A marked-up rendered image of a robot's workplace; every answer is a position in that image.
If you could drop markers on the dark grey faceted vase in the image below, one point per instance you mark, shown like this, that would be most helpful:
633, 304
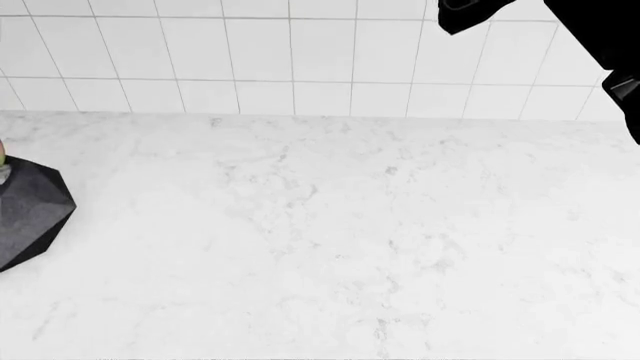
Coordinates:
30, 210

